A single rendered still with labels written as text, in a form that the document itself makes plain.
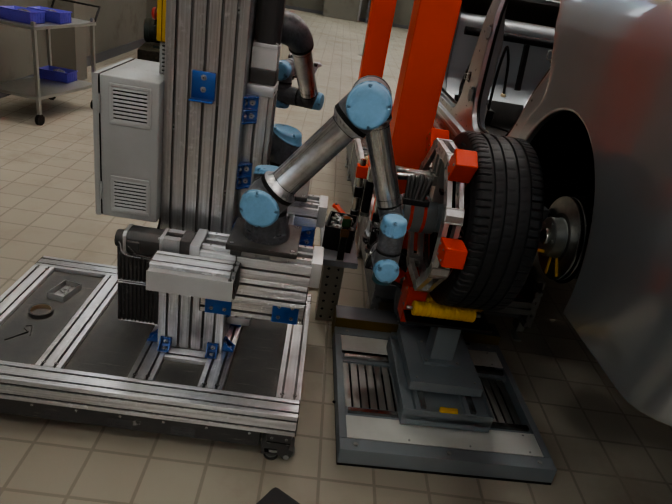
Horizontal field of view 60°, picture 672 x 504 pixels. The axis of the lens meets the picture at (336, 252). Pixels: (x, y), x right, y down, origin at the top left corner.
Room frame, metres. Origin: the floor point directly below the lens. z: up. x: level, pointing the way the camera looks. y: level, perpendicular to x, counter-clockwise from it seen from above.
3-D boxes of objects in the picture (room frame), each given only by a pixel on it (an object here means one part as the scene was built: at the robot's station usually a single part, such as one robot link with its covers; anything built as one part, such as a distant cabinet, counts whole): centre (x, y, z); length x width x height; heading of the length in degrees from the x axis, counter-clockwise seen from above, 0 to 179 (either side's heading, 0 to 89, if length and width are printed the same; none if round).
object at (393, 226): (1.58, -0.15, 0.95); 0.11 x 0.08 x 0.11; 179
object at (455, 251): (1.74, -0.38, 0.85); 0.09 x 0.08 x 0.07; 6
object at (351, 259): (2.55, 0.00, 0.44); 0.43 x 0.17 x 0.03; 6
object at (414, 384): (2.07, -0.51, 0.32); 0.40 x 0.30 x 0.28; 6
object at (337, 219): (2.53, 0.00, 0.51); 0.20 x 0.14 x 0.13; 177
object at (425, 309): (1.94, -0.45, 0.51); 0.29 x 0.06 x 0.06; 96
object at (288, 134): (2.20, 0.27, 0.98); 0.13 x 0.12 x 0.14; 79
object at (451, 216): (2.05, -0.34, 0.85); 0.54 x 0.07 x 0.54; 6
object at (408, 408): (2.02, -0.51, 0.13); 0.50 x 0.36 x 0.10; 6
